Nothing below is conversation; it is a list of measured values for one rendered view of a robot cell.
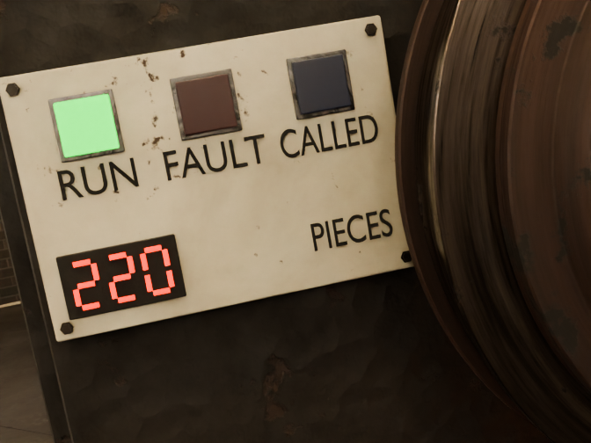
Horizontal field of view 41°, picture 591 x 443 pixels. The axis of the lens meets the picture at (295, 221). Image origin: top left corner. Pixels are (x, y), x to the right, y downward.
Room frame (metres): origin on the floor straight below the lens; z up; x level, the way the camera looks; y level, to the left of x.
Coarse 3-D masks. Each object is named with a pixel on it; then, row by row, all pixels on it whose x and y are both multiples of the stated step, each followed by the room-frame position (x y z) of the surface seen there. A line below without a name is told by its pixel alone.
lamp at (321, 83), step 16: (304, 64) 0.55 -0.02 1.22; (320, 64) 0.55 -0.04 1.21; (336, 64) 0.56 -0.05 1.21; (304, 80) 0.55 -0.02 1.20; (320, 80) 0.55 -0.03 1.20; (336, 80) 0.56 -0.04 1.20; (304, 96) 0.55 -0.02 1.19; (320, 96) 0.55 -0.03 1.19; (336, 96) 0.56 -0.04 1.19; (304, 112) 0.55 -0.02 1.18
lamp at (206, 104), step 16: (192, 80) 0.54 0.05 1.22; (208, 80) 0.54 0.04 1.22; (224, 80) 0.54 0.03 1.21; (192, 96) 0.54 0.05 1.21; (208, 96) 0.54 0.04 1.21; (224, 96) 0.54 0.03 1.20; (192, 112) 0.54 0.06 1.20; (208, 112) 0.54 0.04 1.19; (224, 112) 0.54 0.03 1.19; (192, 128) 0.54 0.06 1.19; (208, 128) 0.54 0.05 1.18; (224, 128) 0.55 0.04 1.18
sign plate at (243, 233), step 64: (128, 64) 0.54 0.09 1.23; (192, 64) 0.55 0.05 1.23; (256, 64) 0.55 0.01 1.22; (384, 64) 0.57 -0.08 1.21; (128, 128) 0.54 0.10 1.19; (256, 128) 0.55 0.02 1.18; (320, 128) 0.56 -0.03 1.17; (384, 128) 0.56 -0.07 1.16; (64, 192) 0.53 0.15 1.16; (128, 192) 0.54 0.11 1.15; (192, 192) 0.54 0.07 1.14; (256, 192) 0.55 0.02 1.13; (320, 192) 0.56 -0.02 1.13; (384, 192) 0.56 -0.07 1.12; (64, 256) 0.53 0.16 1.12; (128, 256) 0.53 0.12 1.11; (192, 256) 0.54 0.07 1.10; (256, 256) 0.55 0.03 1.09; (320, 256) 0.56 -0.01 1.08; (384, 256) 0.56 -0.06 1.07; (64, 320) 0.53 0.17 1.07; (128, 320) 0.54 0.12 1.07
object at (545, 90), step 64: (576, 0) 0.43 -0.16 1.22; (512, 64) 0.43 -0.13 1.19; (576, 64) 0.42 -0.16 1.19; (512, 128) 0.42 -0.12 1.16; (576, 128) 0.41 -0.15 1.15; (512, 192) 0.42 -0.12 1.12; (576, 192) 0.41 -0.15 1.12; (512, 256) 0.43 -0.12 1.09; (576, 256) 0.42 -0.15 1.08; (576, 320) 0.42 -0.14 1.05
